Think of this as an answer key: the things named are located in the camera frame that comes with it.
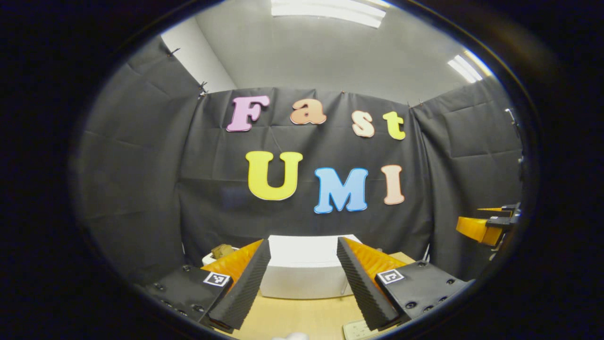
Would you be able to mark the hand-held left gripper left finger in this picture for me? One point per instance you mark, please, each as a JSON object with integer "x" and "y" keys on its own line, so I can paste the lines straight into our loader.
{"x": 245, "y": 288}

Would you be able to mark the black binder clip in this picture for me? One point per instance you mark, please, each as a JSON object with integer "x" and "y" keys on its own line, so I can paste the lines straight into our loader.
{"x": 174, "y": 51}
{"x": 203, "y": 89}

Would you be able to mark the white toaster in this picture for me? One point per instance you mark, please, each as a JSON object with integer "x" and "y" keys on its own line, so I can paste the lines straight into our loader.
{"x": 207, "y": 259}

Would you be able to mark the black backdrop cloth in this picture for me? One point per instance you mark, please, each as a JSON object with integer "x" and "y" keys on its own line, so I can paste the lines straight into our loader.
{"x": 141, "y": 189}

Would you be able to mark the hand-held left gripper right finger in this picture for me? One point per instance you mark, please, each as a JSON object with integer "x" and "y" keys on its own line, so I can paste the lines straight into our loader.
{"x": 361, "y": 288}

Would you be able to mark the brown bread slice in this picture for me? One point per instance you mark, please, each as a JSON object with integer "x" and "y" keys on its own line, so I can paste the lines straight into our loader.
{"x": 222, "y": 250}

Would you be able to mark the white microwave oven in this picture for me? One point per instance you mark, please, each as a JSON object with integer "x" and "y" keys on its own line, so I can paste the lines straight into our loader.
{"x": 302, "y": 269}

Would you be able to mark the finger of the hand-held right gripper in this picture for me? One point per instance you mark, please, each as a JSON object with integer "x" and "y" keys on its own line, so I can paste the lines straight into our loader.
{"x": 512, "y": 210}
{"x": 476, "y": 229}

